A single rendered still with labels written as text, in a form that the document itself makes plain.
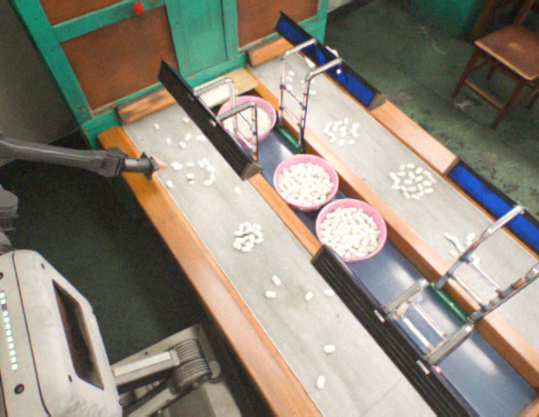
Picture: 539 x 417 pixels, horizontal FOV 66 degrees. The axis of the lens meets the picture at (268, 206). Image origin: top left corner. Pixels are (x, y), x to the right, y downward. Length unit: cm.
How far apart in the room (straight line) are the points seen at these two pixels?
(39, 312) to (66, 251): 184
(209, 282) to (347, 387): 57
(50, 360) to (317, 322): 92
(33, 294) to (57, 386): 17
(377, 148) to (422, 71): 177
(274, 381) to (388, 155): 106
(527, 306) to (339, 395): 74
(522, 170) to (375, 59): 138
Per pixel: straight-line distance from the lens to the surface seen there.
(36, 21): 170
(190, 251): 156
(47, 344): 80
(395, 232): 167
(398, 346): 112
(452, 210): 181
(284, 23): 191
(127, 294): 241
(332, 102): 207
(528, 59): 322
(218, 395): 169
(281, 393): 139
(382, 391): 146
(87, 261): 257
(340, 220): 166
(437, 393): 113
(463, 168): 146
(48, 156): 151
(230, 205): 167
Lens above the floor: 214
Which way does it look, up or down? 57 degrees down
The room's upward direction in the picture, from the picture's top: straight up
